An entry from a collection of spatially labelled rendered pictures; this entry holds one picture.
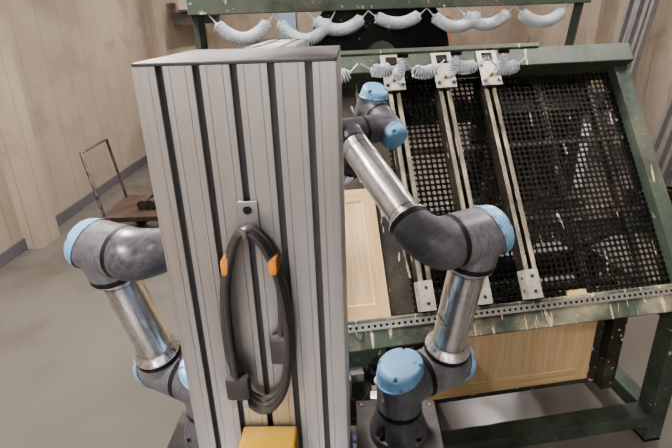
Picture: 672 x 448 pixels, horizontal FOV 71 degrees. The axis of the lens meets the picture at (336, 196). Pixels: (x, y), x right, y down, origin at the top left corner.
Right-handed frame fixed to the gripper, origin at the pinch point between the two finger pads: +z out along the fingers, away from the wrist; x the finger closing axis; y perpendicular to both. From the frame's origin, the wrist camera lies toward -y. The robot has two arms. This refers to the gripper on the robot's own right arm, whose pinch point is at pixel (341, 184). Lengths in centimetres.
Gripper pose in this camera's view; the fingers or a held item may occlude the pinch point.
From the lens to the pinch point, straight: 151.1
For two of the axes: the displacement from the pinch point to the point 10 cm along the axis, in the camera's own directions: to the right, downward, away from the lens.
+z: -2.5, 6.9, 6.8
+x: -9.4, -3.3, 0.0
